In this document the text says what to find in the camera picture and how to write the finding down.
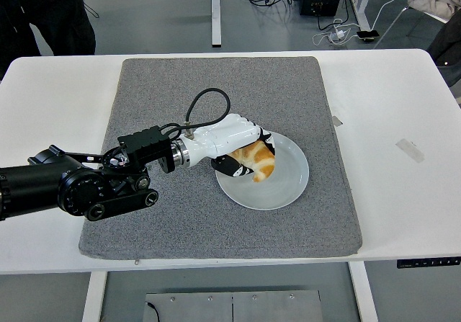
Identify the white charger with cable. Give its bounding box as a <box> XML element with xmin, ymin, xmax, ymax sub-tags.
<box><xmin>311</xmin><ymin>18</ymin><xmax>361</xmax><ymax>46</ymax></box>

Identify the white background desk leg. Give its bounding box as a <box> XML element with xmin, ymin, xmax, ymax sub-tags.
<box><xmin>345</xmin><ymin>0</ymin><xmax>377</xmax><ymax>31</ymax></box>

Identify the person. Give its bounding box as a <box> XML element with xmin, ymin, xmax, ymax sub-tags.
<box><xmin>0</xmin><ymin>0</ymin><xmax>97</xmax><ymax>81</ymax></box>

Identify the golden croissant bread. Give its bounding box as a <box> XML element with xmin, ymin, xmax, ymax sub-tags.
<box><xmin>230</xmin><ymin>140</ymin><xmax>277</xmax><ymax>183</ymax></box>

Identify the grey metal chair leg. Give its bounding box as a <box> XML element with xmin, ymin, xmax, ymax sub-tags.
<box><xmin>372</xmin><ymin>6</ymin><xmax>449</xmax><ymax>49</ymax></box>

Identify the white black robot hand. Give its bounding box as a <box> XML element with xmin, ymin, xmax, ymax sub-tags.
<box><xmin>179</xmin><ymin>112</ymin><xmax>277</xmax><ymax>178</ymax></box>

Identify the round pale grey plate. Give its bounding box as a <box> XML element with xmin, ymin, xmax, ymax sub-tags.
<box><xmin>215</xmin><ymin>131</ymin><xmax>310</xmax><ymax>211</ymax></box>

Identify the black smartphone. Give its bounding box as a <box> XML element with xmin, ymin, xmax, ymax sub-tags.
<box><xmin>356</xmin><ymin>30</ymin><xmax>380</xmax><ymax>43</ymax></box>

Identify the black table control panel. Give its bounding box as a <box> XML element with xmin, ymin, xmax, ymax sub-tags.
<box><xmin>396</xmin><ymin>256</ymin><xmax>461</xmax><ymax>269</ymax></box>

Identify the white slim desk leg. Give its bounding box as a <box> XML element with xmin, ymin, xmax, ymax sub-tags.
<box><xmin>210</xmin><ymin>0</ymin><xmax>223</xmax><ymax>47</ymax></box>

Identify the large grey tape piece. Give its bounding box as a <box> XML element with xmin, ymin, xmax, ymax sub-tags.
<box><xmin>395</xmin><ymin>138</ymin><xmax>425</xmax><ymax>164</ymax></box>

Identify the grey felt mat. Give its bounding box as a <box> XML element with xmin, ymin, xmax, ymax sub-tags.
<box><xmin>78</xmin><ymin>55</ymin><xmax>364</xmax><ymax>264</ymax></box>

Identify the dark garment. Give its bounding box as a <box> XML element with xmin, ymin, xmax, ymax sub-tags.
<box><xmin>426</xmin><ymin>10</ymin><xmax>461</xmax><ymax>87</ymax></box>

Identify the grey metal plate with screws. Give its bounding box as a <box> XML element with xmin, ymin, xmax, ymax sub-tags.
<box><xmin>143</xmin><ymin>290</ymin><xmax>323</xmax><ymax>322</ymax></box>

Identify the white table leg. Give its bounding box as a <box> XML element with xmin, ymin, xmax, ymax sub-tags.
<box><xmin>348</xmin><ymin>261</ymin><xmax>379</xmax><ymax>322</ymax></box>
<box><xmin>81</xmin><ymin>271</ymin><xmax>108</xmax><ymax>322</ymax></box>

